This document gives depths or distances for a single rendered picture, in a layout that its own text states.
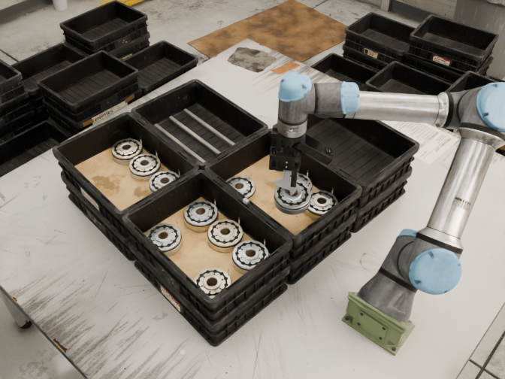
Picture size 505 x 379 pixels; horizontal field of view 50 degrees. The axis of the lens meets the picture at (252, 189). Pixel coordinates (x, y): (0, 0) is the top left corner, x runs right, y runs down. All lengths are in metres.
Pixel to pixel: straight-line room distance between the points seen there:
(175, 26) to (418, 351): 3.35
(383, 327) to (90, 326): 0.82
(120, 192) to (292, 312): 0.66
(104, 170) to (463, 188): 1.12
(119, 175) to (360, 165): 0.81
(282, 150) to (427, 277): 0.48
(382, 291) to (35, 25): 3.73
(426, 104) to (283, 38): 2.79
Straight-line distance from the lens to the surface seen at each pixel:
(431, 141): 2.24
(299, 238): 1.48
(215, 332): 1.49
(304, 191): 1.50
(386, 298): 1.49
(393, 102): 1.48
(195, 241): 1.60
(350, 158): 1.89
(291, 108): 1.30
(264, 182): 1.76
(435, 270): 1.37
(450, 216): 1.39
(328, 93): 1.31
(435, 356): 1.62
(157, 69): 3.17
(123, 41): 3.20
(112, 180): 1.82
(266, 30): 4.30
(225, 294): 1.36
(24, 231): 1.93
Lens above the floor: 2.06
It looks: 45 degrees down
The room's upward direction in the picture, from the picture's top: 1 degrees clockwise
